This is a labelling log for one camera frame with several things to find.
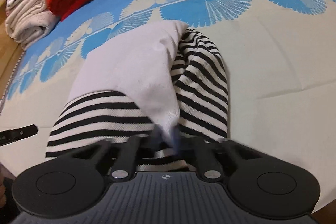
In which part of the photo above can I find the striped white hooded sweater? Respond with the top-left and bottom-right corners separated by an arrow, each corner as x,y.
46,20 -> 229,172

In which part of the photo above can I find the person's right hand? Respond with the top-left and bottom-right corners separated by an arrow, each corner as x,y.
0,168 -> 6,208

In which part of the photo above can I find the cream folded quilt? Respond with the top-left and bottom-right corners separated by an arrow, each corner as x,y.
5,0 -> 59,50

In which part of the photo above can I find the blue white patterned bedsheet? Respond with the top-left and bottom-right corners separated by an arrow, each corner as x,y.
1,0 -> 335,208

